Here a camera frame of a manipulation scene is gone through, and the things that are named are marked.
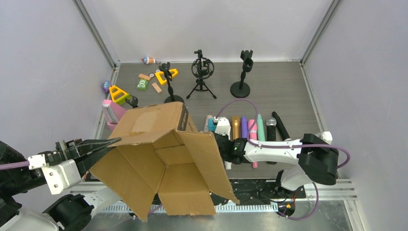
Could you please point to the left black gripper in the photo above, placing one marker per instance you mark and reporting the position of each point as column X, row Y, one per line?
column 68, row 152

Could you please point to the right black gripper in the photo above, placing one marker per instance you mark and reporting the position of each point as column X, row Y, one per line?
column 221, row 142

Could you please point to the white microphone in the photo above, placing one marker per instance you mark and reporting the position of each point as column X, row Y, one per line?
column 227, row 165

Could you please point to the pink microphone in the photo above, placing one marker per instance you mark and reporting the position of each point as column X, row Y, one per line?
column 252, row 129

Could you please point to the gold microphone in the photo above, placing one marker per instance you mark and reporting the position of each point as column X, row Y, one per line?
column 235, row 127

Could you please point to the teal microphone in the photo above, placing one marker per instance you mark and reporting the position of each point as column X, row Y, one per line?
column 260, row 128

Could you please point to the purple microphone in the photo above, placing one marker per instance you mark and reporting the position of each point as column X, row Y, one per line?
column 244, row 127

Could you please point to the glitter microphone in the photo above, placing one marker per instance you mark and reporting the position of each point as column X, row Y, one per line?
column 209, row 117

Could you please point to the black mic stand wide clip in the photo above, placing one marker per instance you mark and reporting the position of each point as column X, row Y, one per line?
column 241, row 89

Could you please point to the cardboard box with label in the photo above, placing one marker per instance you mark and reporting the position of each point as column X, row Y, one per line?
column 161, row 153

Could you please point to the black tripod shock mount stand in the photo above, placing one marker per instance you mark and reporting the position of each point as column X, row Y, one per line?
column 202, row 68

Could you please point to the black mic stand round base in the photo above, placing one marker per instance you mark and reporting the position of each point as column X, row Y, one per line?
column 165, row 68

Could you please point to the blue toy microphone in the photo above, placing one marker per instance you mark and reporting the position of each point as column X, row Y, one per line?
column 211, row 125

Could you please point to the black sparkle grille microphone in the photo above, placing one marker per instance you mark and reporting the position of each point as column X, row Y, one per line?
column 271, row 129

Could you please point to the black mic stand front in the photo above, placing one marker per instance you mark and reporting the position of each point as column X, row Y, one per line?
column 132, row 101

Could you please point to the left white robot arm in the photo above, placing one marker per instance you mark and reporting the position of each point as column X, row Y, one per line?
column 33, row 190

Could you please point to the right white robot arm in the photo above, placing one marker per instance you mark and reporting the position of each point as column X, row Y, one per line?
column 312, row 158

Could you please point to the pink plastic holder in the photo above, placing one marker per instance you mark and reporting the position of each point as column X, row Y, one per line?
column 112, row 113

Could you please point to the yellow green triangle block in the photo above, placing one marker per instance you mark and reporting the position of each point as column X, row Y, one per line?
column 118, row 95

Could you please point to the green toy block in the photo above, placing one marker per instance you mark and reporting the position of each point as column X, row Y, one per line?
column 142, row 84

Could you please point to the small orange wooden block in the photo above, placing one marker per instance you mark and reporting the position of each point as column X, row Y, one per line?
column 157, row 87

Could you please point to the small colourful toy figure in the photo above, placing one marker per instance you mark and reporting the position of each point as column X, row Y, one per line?
column 148, row 60

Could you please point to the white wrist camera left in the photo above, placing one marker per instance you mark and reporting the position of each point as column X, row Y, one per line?
column 58, row 177

